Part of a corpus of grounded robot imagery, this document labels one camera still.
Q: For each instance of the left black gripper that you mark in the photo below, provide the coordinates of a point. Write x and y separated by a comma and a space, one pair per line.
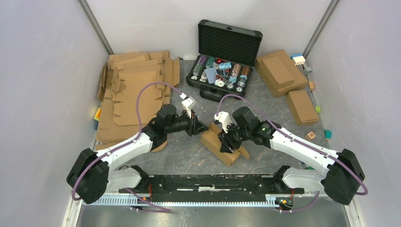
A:
195, 126

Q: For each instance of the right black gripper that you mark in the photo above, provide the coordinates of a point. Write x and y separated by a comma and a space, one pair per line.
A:
225, 146

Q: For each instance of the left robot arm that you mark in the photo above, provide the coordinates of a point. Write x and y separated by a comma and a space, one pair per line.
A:
95, 173

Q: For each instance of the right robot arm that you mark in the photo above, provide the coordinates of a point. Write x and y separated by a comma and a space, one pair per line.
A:
338, 174

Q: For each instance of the small folded cardboard box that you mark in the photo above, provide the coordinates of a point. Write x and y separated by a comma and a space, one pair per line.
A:
302, 108

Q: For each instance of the large folded cardboard box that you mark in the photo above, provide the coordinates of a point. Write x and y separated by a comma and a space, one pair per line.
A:
300, 81

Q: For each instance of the black poker chip case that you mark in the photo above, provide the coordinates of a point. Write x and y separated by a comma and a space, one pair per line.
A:
226, 58

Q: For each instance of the wooden letter H cube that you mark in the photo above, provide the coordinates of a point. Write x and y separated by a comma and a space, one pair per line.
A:
310, 136

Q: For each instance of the stack of flat cardboard blanks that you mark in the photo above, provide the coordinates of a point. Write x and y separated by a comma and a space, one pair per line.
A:
132, 88

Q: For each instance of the teal cube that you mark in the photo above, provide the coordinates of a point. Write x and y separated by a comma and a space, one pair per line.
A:
327, 134

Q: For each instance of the orange yellow block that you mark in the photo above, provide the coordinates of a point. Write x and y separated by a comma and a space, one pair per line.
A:
97, 117

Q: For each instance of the grey toy block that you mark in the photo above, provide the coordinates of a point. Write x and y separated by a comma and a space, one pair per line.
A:
307, 70

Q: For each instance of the blue white toy block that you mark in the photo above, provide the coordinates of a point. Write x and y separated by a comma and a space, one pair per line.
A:
298, 59

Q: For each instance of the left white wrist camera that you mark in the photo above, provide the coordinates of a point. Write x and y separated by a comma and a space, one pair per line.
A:
188, 104

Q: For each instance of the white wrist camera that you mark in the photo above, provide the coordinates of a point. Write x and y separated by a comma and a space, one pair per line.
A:
188, 104
224, 119

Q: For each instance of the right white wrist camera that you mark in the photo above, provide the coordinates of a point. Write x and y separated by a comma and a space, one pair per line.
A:
224, 119

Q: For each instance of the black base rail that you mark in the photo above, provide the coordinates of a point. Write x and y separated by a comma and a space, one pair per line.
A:
212, 188

